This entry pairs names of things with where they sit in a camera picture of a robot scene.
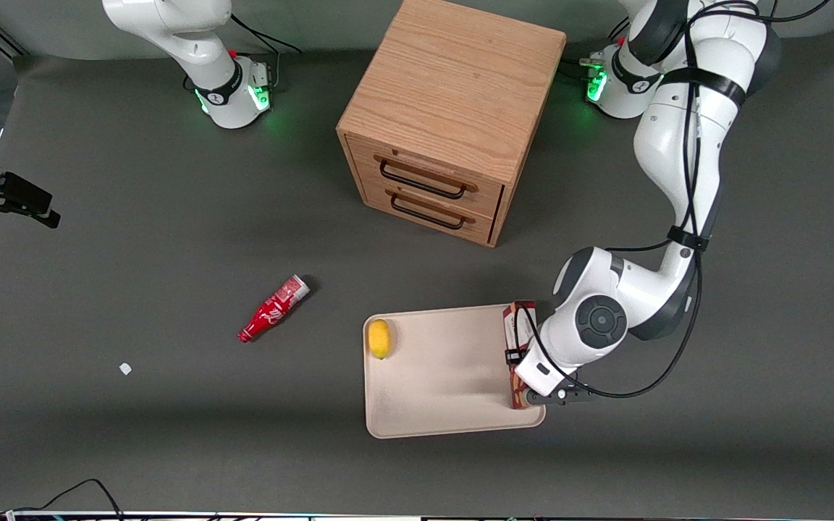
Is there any red cookie box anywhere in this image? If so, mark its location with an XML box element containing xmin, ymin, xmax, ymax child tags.
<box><xmin>502</xmin><ymin>300</ymin><xmax>545</xmax><ymax>411</ymax></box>

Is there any beige plastic tray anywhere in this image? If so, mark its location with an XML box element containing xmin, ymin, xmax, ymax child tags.
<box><xmin>363</xmin><ymin>303</ymin><xmax>547</xmax><ymax>440</ymax></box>

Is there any wooden drawer front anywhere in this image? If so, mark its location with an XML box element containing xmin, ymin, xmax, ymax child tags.
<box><xmin>361</xmin><ymin>179</ymin><xmax>499</xmax><ymax>245</ymax></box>
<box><xmin>347</xmin><ymin>134</ymin><xmax>505</xmax><ymax>219</ymax></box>

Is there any yellow lemon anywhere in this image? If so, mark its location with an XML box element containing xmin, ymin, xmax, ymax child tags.
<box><xmin>367</xmin><ymin>318</ymin><xmax>393</xmax><ymax>360</ymax></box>

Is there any red soda bottle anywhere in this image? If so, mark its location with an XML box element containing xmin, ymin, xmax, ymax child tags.
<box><xmin>237</xmin><ymin>274</ymin><xmax>311</xmax><ymax>344</ymax></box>

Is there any wooden two-drawer cabinet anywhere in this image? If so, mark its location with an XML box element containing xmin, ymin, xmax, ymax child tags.
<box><xmin>336</xmin><ymin>0</ymin><xmax>568</xmax><ymax>249</ymax></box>

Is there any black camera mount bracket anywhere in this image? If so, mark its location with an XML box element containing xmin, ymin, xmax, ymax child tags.
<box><xmin>526</xmin><ymin>384</ymin><xmax>597</xmax><ymax>408</ymax></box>

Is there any black metal drawer handle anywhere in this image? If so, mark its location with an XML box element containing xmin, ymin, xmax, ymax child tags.
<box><xmin>379</xmin><ymin>160</ymin><xmax>468</xmax><ymax>200</ymax></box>
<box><xmin>389</xmin><ymin>193</ymin><xmax>467</xmax><ymax>232</ymax></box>

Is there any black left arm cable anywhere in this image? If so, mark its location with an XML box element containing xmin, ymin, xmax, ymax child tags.
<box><xmin>505</xmin><ymin>0</ymin><xmax>832</xmax><ymax>400</ymax></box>

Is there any black right base cable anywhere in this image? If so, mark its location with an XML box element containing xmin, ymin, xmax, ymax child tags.
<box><xmin>229</xmin><ymin>12</ymin><xmax>303</xmax><ymax>89</ymax></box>

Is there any black base cable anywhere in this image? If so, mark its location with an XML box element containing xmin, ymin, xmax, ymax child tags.
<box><xmin>560</xmin><ymin>20</ymin><xmax>629</xmax><ymax>82</ymax></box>
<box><xmin>229</xmin><ymin>12</ymin><xmax>303</xmax><ymax>89</ymax></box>

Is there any black floor cable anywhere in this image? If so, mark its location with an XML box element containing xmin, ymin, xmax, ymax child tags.
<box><xmin>0</xmin><ymin>478</ymin><xmax>125</xmax><ymax>519</ymax></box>

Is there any black left base cable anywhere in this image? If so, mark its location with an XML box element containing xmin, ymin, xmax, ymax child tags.
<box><xmin>560</xmin><ymin>20</ymin><xmax>629</xmax><ymax>82</ymax></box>

